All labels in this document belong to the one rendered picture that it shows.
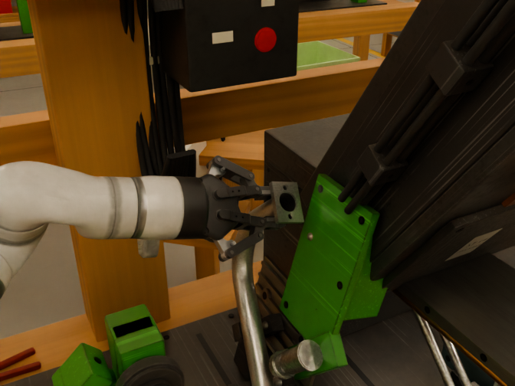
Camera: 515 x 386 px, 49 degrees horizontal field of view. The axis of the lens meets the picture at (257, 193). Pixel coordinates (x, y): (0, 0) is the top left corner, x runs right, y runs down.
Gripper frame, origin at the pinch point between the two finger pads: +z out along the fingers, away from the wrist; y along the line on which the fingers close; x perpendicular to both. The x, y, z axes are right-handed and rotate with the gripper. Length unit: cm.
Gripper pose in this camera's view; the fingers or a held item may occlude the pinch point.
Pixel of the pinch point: (272, 207)
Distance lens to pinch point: 74.3
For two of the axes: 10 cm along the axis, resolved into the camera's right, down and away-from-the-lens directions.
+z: 8.6, 0.2, 5.1
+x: -4.9, 3.1, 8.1
